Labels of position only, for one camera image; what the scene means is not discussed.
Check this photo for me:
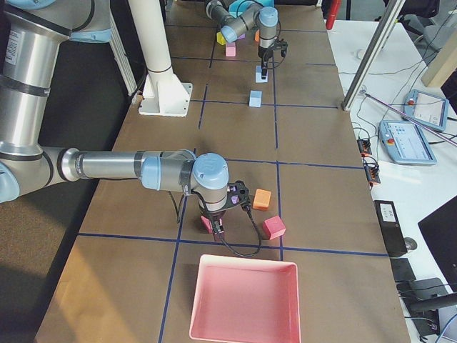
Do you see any yellow block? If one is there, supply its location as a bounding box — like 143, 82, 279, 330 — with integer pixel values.
216, 31, 226, 46

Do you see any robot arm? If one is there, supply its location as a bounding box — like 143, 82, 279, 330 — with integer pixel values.
205, 1, 281, 81
1, 1, 231, 224

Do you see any black monitor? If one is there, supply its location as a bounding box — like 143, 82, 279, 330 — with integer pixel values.
418, 201, 456, 290

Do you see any black power box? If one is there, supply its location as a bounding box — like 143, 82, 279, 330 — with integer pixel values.
373, 200, 407, 257

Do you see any pink block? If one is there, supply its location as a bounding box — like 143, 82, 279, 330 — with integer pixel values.
225, 42, 236, 57

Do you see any pink tray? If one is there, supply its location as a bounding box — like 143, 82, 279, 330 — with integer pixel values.
189, 254, 301, 342

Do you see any white pedestal column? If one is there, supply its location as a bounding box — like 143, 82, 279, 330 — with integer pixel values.
129, 0, 193, 117

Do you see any red block far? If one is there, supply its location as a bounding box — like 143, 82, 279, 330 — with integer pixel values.
262, 216, 286, 240

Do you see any orange block right side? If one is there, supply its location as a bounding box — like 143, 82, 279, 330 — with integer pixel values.
252, 189, 271, 211

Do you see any light blue block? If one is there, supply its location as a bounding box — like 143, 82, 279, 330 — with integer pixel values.
248, 90, 263, 108
255, 65, 268, 84

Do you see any teach pendant far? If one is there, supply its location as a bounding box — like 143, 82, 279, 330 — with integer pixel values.
403, 89, 449, 132

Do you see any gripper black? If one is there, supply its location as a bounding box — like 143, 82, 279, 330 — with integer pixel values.
258, 46, 273, 79
200, 208, 225, 240

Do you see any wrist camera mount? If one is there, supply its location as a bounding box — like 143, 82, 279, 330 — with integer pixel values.
272, 39, 288, 59
227, 180, 251, 212

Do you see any teach pendant near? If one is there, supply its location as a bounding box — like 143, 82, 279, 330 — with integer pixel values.
379, 120, 437, 166

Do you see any black connector strip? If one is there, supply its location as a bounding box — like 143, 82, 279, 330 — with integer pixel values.
357, 138, 381, 188

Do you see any red cylinder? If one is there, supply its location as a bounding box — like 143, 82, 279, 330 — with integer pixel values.
326, 0, 341, 30

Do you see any aluminium frame post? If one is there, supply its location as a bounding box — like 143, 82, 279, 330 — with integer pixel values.
341, 0, 406, 111

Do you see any red block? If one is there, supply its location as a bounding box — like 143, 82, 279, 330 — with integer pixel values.
262, 216, 286, 240
200, 216, 214, 234

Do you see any red block near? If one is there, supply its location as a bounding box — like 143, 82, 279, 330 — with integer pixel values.
200, 216, 214, 234

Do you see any black cable wrist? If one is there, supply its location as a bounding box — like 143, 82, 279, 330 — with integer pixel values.
263, 21, 286, 71
169, 189, 262, 258

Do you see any teal bin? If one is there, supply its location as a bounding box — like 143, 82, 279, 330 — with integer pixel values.
228, 0, 274, 17

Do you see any teach pendant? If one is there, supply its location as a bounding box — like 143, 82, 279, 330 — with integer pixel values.
379, 120, 437, 166
403, 89, 449, 132

